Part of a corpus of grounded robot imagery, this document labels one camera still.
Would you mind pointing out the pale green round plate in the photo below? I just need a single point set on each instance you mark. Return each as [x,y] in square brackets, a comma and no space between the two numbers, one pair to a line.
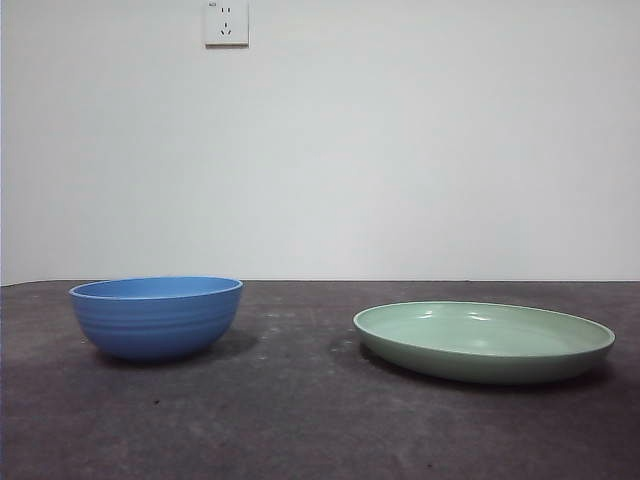
[480,362]

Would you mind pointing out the white wall socket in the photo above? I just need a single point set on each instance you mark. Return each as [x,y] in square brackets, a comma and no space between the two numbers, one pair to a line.
[226,25]

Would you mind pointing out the blue ribbed bowl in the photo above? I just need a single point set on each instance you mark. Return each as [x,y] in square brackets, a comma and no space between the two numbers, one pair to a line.
[155,325]

